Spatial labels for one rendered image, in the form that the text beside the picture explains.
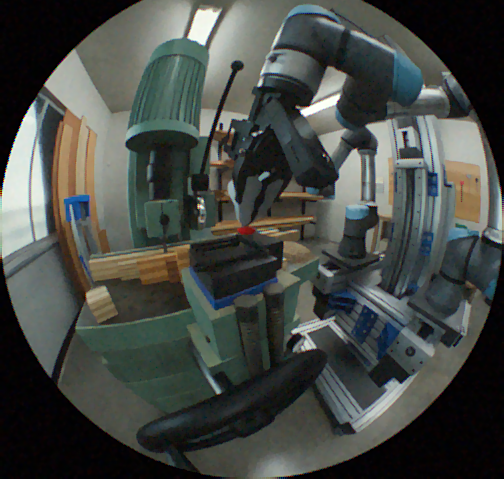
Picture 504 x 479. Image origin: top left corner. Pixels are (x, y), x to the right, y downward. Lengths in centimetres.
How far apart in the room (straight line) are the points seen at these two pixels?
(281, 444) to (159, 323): 95
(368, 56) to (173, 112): 31
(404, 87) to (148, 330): 48
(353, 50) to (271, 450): 126
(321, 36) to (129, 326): 46
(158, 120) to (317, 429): 134
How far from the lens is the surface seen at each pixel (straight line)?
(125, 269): 40
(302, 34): 23
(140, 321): 28
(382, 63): 23
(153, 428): 16
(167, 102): 35
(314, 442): 112
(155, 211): 32
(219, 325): 17
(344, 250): 74
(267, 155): 18
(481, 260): 50
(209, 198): 56
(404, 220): 71
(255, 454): 108
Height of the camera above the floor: 108
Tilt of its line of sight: 12 degrees down
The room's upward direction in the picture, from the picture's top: straight up
